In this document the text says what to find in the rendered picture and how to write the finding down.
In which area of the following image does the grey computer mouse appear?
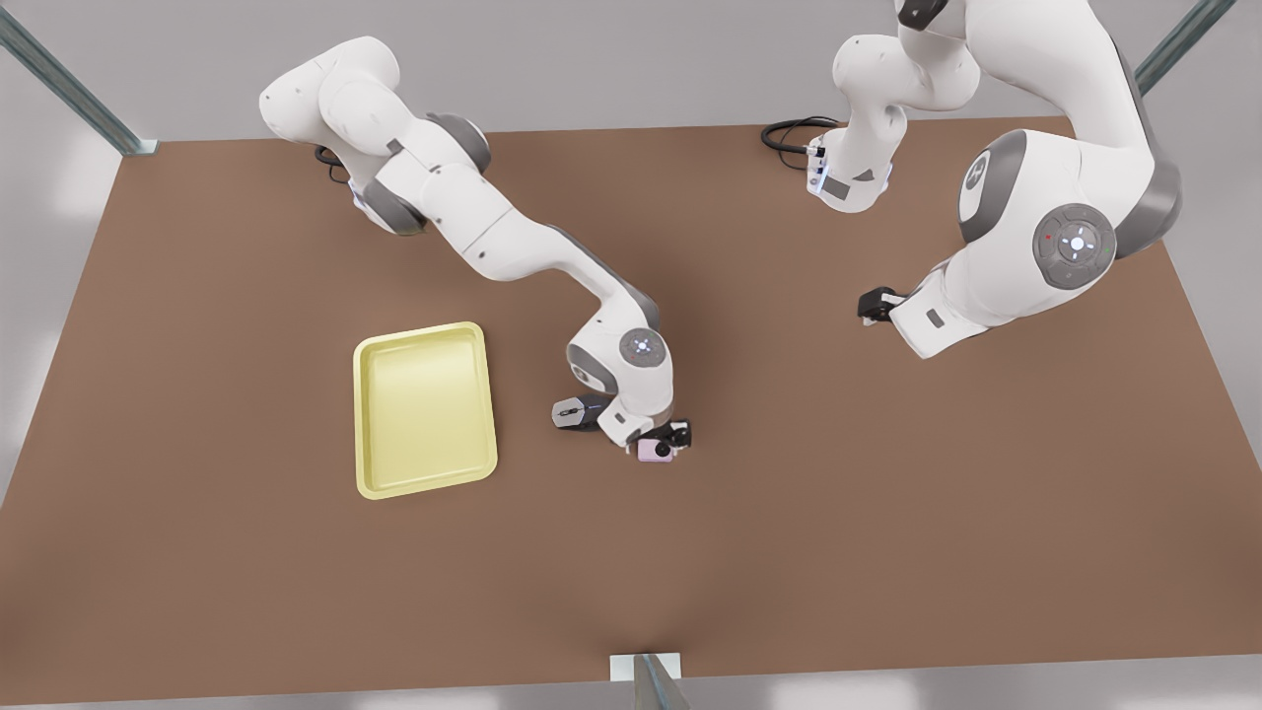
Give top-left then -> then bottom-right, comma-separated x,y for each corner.
551,394 -> 606,432

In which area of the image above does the yellow rectangular tray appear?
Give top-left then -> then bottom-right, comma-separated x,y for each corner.
353,321 -> 499,501

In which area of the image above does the silver frame post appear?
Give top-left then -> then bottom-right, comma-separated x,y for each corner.
609,652 -> 693,710
0,8 -> 159,157
1134,0 -> 1237,96

